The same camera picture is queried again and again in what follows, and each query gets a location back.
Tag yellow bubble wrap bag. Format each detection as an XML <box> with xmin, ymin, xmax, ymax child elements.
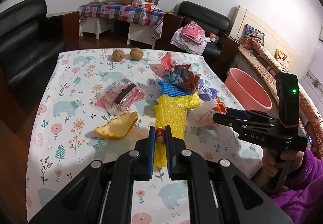
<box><xmin>154</xmin><ymin>93</ymin><xmax>201</xmax><ymax>168</ymax></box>

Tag small red can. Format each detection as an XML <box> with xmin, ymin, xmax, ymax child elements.
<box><xmin>155</xmin><ymin>127</ymin><xmax>165</xmax><ymax>144</ymax></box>

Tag right hand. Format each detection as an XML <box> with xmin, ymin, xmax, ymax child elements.
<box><xmin>262</xmin><ymin>147</ymin><xmax>304</xmax><ymax>178</ymax></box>

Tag red snack wrapper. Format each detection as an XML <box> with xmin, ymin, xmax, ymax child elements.
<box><xmin>195</xmin><ymin>96</ymin><xmax>227</xmax><ymax>128</ymax></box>

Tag pink plastic basin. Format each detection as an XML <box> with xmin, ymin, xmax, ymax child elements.
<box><xmin>224</xmin><ymin>67</ymin><xmax>273</xmax><ymax>112</ymax></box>

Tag purple plastic wrapper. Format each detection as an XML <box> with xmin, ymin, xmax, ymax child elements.
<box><xmin>198</xmin><ymin>79</ymin><xmax>218</xmax><ymax>101</ymax></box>

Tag bed with brown blanket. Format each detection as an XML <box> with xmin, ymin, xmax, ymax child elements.
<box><xmin>236</xmin><ymin>43</ymin><xmax>322</xmax><ymax>159</ymax></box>

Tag black tracker with green light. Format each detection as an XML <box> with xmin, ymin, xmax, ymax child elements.
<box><xmin>275</xmin><ymin>72</ymin><xmax>300</xmax><ymax>128</ymax></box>

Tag rolled floral quilt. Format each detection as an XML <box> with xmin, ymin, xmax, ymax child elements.
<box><xmin>254</xmin><ymin>43</ymin><xmax>288</xmax><ymax>74</ymax></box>

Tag orange peel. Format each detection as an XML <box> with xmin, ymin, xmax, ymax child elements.
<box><xmin>94</xmin><ymin>111</ymin><xmax>138</xmax><ymax>139</ymax></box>

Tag lilac wardrobe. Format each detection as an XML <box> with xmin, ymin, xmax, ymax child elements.
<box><xmin>301</xmin><ymin>40</ymin><xmax>322</xmax><ymax>106</ymax></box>

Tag crumpled patterned wrapper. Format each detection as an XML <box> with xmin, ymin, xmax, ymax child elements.
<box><xmin>161</xmin><ymin>52</ymin><xmax>200</xmax><ymax>94</ymax></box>

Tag yellow floral pillow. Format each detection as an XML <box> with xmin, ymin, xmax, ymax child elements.
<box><xmin>274</xmin><ymin>49</ymin><xmax>289</xmax><ymax>66</ymax></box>

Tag blue foam net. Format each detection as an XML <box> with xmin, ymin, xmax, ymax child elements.
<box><xmin>158</xmin><ymin>80</ymin><xmax>192</xmax><ymax>97</ymax></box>

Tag white pink blanket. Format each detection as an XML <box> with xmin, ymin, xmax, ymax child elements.
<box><xmin>170</xmin><ymin>28</ymin><xmax>210</xmax><ymax>56</ymax></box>

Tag colourful cartoon pillow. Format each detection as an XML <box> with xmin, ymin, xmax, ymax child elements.
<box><xmin>244</xmin><ymin>24</ymin><xmax>265</xmax><ymax>50</ymax></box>

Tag white wooden headboard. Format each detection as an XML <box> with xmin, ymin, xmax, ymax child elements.
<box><xmin>229</xmin><ymin>5</ymin><xmax>299</xmax><ymax>65</ymax></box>

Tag purple fleece sleeve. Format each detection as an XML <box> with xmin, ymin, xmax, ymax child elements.
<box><xmin>271</xmin><ymin>150</ymin><xmax>322</xmax><ymax>223</ymax></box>

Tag orange box on armchair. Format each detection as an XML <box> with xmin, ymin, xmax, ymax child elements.
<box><xmin>209</xmin><ymin>33</ymin><xmax>219</xmax><ymax>43</ymax></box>

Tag floral bear tablecloth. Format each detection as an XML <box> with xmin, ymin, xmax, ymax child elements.
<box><xmin>26</xmin><ymin>49</ymin><xmax>262</xmax><ymax>223</ymax></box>

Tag black leather armchair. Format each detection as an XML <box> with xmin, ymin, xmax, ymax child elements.
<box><xmin>157</xmin><ymin>1</ymin><xmax>231</xmax><ymax>63</ymax></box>

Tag pink folded clothes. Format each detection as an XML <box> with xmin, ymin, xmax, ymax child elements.
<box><xmin>181</xmin><ymin>21</ymin><xmax>205</xmax><ymax>44</ymax></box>

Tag clear pink snack package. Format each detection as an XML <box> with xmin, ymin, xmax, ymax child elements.
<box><xmin>95</xmin><ymin>77</ymin><xmax>145</xmax><ymax>114</ymax></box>

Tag walnut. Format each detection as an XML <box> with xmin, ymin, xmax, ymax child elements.
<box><xmin>130</xmin><ymin>47</ymin><xmax>144</xmax><ymax>61</ymax></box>
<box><xmin>112</xmin><ymin>49</ymin><xmax>125</xmax><ymax>62</ymax></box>

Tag white desk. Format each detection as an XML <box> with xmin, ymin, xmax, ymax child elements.
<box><xmin>79</xmin><ymin>17</ymin><xmax>155</xmax><ymax>49</ymax></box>

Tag plaid tablecloth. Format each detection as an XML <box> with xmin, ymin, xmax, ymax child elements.
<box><xmin>78</xmin><ymin>4</ymin><xmax>165</xmax><ymax>46</ymax></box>

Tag black leather sofa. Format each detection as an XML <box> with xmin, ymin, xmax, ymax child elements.
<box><xmin>1</xmin><ymin>0</ymin><xmax>66</xmax><ymax>105</ymax></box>

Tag dark wooden side cabinet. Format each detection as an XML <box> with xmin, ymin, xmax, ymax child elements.
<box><xmin>62</xmin><ymin>11</ymin><xmax>79</xmax><ymax>50</ymax></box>

